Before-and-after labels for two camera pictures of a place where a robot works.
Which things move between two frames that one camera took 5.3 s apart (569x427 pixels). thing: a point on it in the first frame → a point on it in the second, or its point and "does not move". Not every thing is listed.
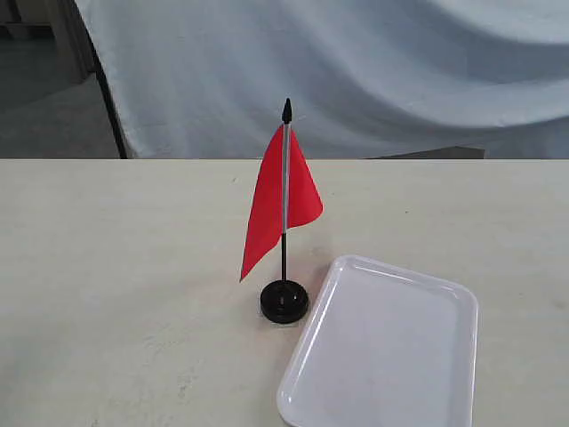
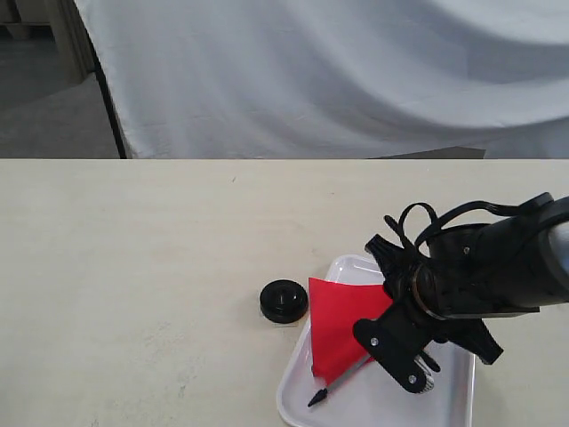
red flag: [285, 194] → [335, 307]
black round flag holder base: [284, 302] does not move
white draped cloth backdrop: [208, 79] does not move
